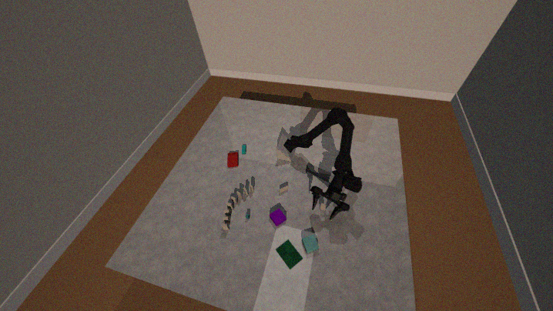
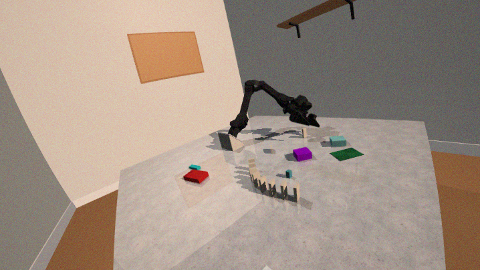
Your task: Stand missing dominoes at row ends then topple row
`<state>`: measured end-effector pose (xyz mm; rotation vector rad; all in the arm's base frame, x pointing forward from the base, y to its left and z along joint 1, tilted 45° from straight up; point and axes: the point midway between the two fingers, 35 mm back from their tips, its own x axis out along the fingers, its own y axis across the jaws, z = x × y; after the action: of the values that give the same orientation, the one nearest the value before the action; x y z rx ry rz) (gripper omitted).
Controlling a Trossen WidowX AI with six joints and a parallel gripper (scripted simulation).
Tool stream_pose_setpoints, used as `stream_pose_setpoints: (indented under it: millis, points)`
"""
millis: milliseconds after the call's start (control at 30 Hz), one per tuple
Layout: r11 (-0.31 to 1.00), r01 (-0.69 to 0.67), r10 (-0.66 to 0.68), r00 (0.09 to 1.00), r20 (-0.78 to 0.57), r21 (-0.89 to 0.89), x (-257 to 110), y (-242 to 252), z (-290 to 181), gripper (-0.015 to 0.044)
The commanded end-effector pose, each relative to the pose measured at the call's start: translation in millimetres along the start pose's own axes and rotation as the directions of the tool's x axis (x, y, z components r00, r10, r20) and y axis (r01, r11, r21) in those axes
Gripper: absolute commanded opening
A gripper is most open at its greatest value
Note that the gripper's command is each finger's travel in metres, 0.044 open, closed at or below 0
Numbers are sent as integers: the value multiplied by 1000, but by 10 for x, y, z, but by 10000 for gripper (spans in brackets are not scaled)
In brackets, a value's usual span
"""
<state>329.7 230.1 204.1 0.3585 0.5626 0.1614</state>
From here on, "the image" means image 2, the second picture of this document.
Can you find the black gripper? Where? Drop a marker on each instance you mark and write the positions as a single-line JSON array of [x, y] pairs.
[[300, 118]]

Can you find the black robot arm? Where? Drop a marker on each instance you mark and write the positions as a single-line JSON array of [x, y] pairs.
[[283, 100]]

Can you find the purple block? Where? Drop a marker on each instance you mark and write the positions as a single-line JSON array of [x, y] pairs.
[[302, 154]]

